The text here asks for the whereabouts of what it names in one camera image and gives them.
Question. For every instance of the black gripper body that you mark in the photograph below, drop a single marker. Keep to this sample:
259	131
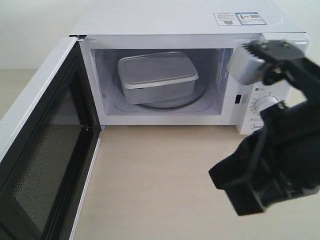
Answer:
276	163

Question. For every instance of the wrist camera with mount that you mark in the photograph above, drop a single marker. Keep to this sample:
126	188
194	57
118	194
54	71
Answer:
273	61

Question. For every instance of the white lidded plastic container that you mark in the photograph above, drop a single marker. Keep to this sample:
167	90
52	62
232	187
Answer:
156	77

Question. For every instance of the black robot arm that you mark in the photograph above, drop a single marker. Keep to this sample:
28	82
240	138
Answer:
276	163

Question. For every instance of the lower white timer knob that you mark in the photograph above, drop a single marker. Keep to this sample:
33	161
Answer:
264	103

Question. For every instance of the white microwave door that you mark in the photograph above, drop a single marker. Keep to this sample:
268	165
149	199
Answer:
49	140

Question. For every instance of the glass turntable plate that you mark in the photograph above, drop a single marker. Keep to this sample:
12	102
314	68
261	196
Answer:
120	102

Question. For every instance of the white microwave oven body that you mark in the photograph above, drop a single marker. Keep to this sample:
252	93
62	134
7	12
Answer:
115	29

